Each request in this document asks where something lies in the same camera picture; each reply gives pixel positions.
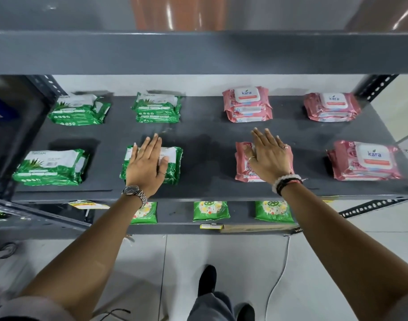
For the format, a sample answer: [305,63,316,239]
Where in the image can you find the person's right forearm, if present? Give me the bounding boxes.
[280,181,408,321]

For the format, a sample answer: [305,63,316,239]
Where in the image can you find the green wet wipes packets stack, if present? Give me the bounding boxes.
[131,92,183,124]
[12,149,90,187]
[119,145,184,185]
[48,93,112,126]

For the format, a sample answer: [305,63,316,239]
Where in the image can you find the person's right hand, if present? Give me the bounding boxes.
[244,128,293,186]

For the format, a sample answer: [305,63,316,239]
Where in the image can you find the black shoe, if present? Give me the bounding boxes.
[235,303,255,321]
[198,265,217,297]

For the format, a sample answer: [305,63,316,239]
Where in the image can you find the person's left forearm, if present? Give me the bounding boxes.
[20,193,145,321]

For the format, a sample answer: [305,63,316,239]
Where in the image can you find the person's left hand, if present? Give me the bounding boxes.
[125,133,169,198]

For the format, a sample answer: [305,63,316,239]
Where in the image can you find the grey shirt sleeve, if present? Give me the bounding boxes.
[0,295,76,321]
[386,290,408,321]

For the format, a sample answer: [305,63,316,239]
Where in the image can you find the silver metal wristwatch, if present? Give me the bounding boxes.
[121,185,148,208]

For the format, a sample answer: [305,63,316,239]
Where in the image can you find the pink wet wipes packets stack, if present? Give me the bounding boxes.
[303,92,362,123]
[222,86,273,123]
[234,141,295,183]
[327,140,402,182]

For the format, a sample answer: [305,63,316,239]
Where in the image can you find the grey metal shelf rack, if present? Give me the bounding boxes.
[0,30,408,241]

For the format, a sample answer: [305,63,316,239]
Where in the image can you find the grey trousers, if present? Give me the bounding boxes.
[187,292,237,321]

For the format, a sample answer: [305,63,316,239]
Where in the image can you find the green floral packet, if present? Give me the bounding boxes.
[130,201,158,225]
[255,201,295,224]
[193,201,231,221]

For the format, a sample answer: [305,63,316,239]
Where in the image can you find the brown cardboard strip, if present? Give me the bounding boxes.
[220,224,299,234]

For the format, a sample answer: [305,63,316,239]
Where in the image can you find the thin black cable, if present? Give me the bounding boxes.
[99,308,132,321]

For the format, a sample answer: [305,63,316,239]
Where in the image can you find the black and red bracelet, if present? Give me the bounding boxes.
[276,178,304,197]

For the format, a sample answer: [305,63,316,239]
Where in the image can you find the white bead bracelet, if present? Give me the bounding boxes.
[271,174,302,193]

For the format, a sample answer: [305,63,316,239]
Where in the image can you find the yellow and white shelf label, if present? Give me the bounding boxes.
[68,200,110,210]

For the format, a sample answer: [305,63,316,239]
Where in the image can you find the blue packet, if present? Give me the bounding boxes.
[0,91,18,121]

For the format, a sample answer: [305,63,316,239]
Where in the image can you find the white cable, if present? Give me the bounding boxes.
[264,235,292,321]

